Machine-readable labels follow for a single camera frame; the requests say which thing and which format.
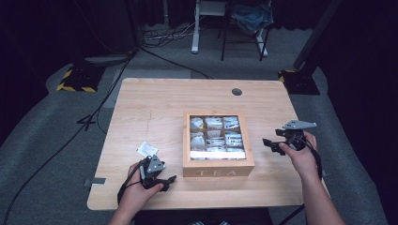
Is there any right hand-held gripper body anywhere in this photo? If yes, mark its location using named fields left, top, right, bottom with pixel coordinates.
left=274, top=119, right=318, bottom=152

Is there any person's left hand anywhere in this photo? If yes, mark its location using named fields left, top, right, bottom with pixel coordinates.
left=117, top=161, right=164, bottom=214

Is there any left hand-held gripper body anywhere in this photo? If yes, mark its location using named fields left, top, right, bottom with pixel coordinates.
left=138, top=154, right=167, bottom=189

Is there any person's right hand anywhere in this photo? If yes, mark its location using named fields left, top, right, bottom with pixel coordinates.
left=278, top=130, right=319, bottom=183

